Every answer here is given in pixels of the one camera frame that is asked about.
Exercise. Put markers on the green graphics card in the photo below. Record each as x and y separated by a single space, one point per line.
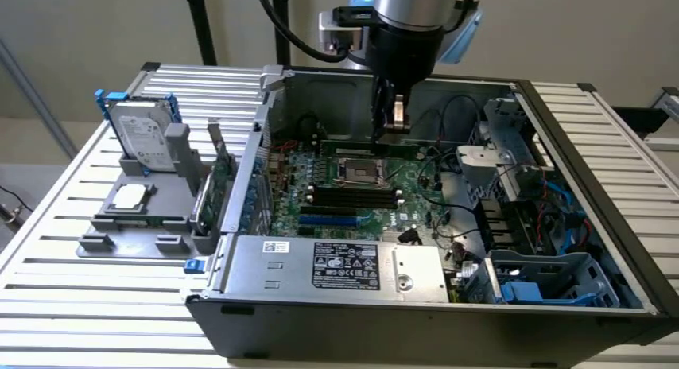
215 186

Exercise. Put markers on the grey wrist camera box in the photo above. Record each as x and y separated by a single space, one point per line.
339 29

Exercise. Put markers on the silver CPU chip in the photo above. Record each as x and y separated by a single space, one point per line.
130 196

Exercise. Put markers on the silver power supply unit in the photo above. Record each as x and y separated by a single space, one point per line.
339 267

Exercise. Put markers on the metal disk bay cage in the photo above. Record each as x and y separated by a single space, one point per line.
505 154

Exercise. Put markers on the blue disk carrier frame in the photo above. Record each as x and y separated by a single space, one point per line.
170 106

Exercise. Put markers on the grey plastic parts rack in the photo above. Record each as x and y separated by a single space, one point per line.
138 234

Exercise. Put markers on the green RAM stick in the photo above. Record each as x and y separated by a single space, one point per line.
350 148

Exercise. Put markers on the blue plastic case latch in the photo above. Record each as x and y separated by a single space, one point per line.
194 265

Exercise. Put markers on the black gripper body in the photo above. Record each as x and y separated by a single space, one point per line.
406 53

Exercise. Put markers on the black vertical pole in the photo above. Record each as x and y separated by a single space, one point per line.
282 27
202 23

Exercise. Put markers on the metal CPU socket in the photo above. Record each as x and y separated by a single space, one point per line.
362 172

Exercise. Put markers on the black RAM slot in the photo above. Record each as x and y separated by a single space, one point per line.
353 204
353 199
353 194
353 189

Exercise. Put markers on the long blue expansion slot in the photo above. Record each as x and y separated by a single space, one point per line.
329 221

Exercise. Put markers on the green Dell motherboard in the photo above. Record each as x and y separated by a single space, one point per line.
323 216

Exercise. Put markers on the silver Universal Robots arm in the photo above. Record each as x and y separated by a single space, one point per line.
406 5

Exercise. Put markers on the blue-grey plastic disk bay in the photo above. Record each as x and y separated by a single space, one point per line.
552 277

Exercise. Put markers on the black open PC case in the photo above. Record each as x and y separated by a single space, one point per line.
371 329

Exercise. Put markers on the silver hard disk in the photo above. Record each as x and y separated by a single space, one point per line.
142 138

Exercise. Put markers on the grey aluminium frame post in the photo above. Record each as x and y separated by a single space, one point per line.
33 94

